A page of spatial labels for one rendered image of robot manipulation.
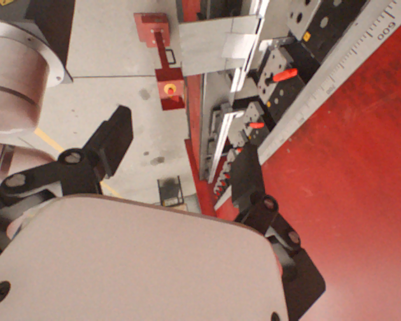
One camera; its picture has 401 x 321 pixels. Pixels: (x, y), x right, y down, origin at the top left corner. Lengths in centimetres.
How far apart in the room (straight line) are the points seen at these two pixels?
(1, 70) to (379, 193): 83
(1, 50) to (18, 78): 8
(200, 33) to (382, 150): 57
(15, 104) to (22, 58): 15
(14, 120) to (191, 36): 54
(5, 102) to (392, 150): 74
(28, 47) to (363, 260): 98
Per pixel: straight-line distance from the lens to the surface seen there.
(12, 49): 68
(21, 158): 49
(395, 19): 39
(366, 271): 53
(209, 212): 253
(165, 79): 103
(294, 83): 50
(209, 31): 67
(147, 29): 161
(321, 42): 46
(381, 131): 39
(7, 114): 55
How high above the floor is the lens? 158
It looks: 23 degrees down
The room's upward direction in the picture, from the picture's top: 164 degrees clockwise
